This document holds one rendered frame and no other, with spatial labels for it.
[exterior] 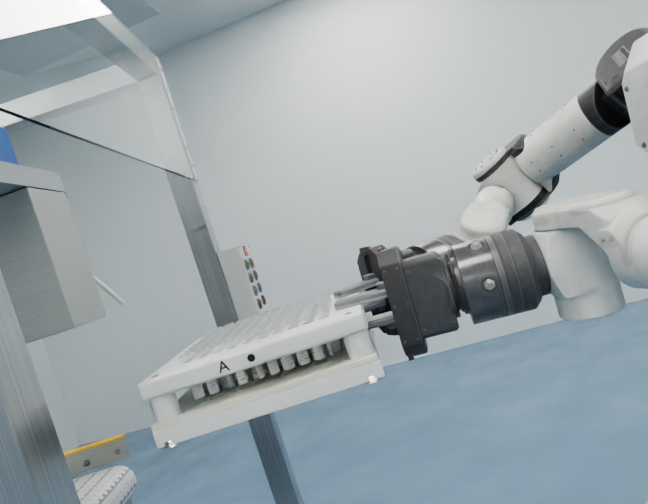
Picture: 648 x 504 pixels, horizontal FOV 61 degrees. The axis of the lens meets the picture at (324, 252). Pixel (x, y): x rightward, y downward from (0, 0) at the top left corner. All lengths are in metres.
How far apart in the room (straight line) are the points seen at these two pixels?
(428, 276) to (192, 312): 4.21
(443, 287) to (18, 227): 0.56
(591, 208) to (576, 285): 0.09
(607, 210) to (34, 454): 0.55
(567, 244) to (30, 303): 0.67
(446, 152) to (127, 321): 2.98
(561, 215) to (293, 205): 3.83
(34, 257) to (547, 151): 0.83
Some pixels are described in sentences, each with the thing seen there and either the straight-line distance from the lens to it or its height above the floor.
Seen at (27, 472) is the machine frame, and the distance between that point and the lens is 0.57.
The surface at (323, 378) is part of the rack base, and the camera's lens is 0.57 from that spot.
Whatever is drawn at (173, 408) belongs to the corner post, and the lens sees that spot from 0.61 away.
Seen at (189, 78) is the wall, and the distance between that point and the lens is 4.73.
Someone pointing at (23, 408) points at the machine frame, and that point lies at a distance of 0.57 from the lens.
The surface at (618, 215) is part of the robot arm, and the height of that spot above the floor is 1.05.
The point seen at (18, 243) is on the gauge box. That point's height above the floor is 1.23.
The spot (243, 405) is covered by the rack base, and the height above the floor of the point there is 0.97.
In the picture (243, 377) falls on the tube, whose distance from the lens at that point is 0.62.
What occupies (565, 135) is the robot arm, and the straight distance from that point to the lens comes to 1.03.
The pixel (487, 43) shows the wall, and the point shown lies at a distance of 4.33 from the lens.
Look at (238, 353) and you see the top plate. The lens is 0.57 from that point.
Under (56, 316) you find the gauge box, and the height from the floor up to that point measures 1.12.
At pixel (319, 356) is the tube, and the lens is 0.60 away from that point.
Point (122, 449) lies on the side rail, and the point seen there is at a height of 0.91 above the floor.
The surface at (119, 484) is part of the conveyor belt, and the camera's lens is 0.87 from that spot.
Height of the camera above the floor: 1.11
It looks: 2 degrees down
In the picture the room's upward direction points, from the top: 18 degrees counter-clockwise
